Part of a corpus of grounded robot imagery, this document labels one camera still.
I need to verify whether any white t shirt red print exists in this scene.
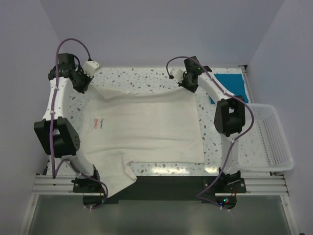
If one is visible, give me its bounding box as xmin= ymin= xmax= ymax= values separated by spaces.
xmin=80 ymin=89 xmax=204 ymax=196

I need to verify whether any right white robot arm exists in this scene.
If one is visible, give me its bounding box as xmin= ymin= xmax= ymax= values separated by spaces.
xmin=178 ymin=56 xmax=249 ymax=192

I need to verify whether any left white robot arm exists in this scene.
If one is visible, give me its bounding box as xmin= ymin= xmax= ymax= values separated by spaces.
xmin=34 ymin=53 xmax=104 ymax=193

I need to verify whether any folded blue t shirt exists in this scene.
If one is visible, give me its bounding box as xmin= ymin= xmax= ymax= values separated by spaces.
xmin=214 ymin=73 xmax=249 ymax=103

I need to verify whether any white plastic basket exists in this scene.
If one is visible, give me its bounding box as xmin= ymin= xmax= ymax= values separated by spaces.
xmin=239 ymin=103 xmax=294 ymax=172

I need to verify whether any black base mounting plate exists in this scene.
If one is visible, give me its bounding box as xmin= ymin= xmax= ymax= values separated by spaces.
xmin=71 ymin=176 xmax=247 ymax=209

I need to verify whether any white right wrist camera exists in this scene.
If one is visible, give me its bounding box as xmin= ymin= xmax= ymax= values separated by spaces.
xmin=169 ymin=68 xmax=184 ymax=81

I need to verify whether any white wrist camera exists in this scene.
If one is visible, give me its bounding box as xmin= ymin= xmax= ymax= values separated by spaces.
xmin=169 ymin=68 xmax=184 ymax=81
xmin=82 ymin=61 xmax=100 ymax=77

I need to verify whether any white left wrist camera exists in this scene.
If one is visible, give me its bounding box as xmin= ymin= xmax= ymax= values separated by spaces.
xmin=82 ymin=61 xmax=100 ymax=77

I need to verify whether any aluminium rail frame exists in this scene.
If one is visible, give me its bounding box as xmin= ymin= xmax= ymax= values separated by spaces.
xmin=20 ymin=68 xmax=299 ymax=235

